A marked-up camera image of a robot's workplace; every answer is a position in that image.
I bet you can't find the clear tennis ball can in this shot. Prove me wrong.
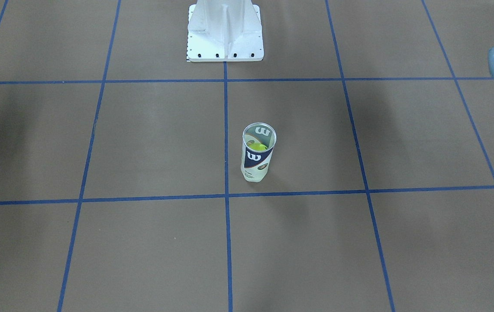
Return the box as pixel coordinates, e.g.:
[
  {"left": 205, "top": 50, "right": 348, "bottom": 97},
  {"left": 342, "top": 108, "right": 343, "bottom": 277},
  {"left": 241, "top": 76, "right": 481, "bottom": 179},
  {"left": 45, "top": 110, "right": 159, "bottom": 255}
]
[{"left": 241, "top": 122, "right": 277, "bottom": 182}]

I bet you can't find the tennis ball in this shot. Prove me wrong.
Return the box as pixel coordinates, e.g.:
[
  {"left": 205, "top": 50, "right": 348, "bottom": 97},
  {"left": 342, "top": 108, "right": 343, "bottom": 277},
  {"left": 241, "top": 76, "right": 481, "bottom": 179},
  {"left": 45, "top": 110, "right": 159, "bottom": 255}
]
[{"left": 247, "top": 143, "right": 268, "bottom": 152}]

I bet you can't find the brown paper table cover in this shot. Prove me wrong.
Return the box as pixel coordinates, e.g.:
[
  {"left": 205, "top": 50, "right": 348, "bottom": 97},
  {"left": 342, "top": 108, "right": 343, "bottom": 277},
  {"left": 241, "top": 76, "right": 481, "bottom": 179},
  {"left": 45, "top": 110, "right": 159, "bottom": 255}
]
[{"left": 0, "top": 0, "right": 494, "bottom": 312}]

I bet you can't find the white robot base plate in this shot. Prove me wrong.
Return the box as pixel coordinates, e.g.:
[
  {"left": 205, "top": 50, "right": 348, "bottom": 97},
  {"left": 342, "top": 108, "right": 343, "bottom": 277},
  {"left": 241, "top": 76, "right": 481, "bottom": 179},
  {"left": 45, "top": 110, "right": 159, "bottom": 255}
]
[{"left": 186, "top": 0, "right": 265, "bottom": 62}]

